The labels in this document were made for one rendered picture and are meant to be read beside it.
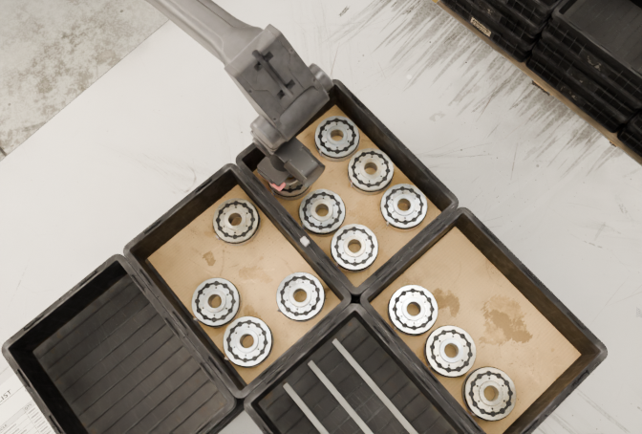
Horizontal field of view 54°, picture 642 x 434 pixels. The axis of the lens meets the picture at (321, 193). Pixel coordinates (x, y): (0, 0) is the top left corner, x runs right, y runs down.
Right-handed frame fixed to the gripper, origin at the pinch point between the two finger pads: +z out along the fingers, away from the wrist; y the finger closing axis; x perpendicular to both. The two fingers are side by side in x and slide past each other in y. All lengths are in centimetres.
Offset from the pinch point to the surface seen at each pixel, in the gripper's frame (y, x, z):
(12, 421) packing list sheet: -81, 12, 18
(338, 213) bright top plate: 0.8, -14.5, 1.2
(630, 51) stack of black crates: 113, -39, 48
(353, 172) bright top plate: 10.2, -10.7, 1.0
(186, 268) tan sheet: -30.1, 3.1, 4.3
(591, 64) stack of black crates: 101, -33, 48
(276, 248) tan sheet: -13.6, -8.8, 4.2
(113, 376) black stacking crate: -57, -2, 5
